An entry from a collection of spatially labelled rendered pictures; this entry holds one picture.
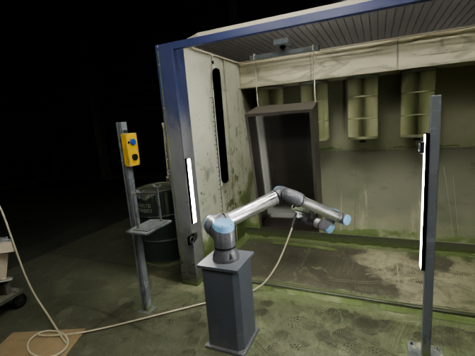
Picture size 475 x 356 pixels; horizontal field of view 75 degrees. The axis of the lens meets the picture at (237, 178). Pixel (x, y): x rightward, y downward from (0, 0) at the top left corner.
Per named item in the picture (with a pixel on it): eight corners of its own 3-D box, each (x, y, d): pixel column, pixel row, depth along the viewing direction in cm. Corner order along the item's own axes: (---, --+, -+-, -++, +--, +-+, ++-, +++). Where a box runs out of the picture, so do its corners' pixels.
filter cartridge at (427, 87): (394, 147, 350) (395, 70, 336) (402, 144, 377) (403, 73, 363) (432, 147, 327) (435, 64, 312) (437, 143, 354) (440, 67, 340)
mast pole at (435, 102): (420, 352, 205) (430, 95, 175) (429, 353, 203) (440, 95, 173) (421, 357, 201) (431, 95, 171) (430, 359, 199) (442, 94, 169)
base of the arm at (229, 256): (232, 265, 207) (231, 251, 206) (208, 262, 215) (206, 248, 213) (243, 253, 224) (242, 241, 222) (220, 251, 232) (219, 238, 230)
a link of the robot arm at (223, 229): (218, 251, 208) (216, 226, 205) (210, 242, 224) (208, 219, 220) (239, 246, 214) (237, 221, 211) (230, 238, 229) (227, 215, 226)
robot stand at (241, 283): (244, 358, 211) (237, 270, 200) (205, 347, 224) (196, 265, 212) (259, 329, 239) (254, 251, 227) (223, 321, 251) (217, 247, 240)
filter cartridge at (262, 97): (283, 147, 444) (280, 86, 427) (290, 150, 408) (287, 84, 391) (258, 149, 441) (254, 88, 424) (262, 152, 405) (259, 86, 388)
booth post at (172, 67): (182, 283, 316) (154, 45, 275) (191, 275, 332) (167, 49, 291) (197, 286, 309) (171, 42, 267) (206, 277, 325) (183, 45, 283)
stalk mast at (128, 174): (146, 306, 281) (121, 122, 251) (152, 308, 278) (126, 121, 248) (142, 310, 275) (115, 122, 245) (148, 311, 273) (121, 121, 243)
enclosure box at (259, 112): (268, 212, 356) (255, 107, 312) (323, 214, 334) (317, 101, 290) (260, 228, 326) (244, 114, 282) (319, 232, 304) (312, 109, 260)
